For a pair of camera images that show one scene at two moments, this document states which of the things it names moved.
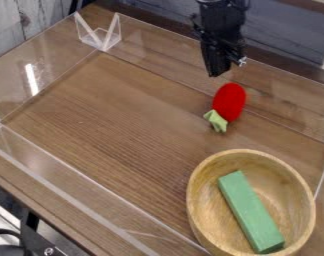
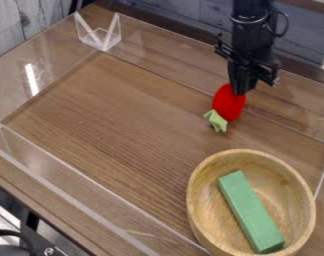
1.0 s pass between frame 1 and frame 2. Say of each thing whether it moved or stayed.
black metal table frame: stayed
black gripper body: moved
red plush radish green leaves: stayed
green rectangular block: stayed
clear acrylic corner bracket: stayed
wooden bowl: stayed
